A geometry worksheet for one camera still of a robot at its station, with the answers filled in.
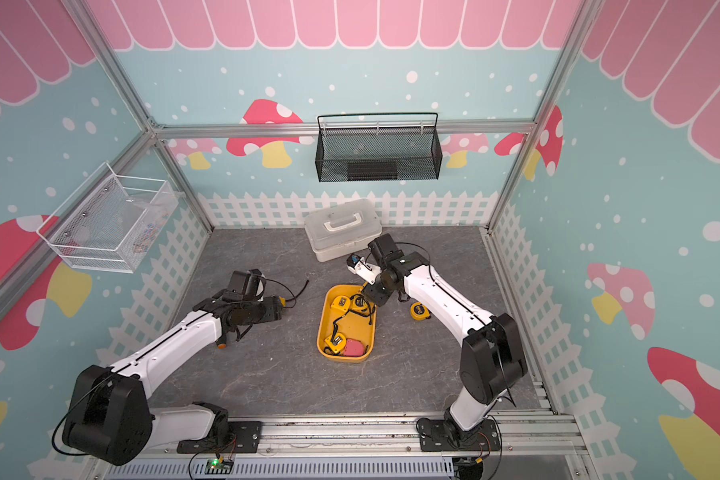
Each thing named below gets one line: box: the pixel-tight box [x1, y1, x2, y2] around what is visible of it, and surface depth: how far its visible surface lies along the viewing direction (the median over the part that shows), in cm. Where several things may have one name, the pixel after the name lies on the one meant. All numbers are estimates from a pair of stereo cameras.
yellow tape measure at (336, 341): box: [325, 331, 347, 354], surface depth 90 cm
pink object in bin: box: [343, 338, 365, 357], surface depth 90 cm
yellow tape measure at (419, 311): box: [410, 302, 432, 321], surface depth 96 cm
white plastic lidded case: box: [304, 199, 382, 262], surface depth 108 cm
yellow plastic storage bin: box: [317, 284, 377, 363], surface depth 94 cm
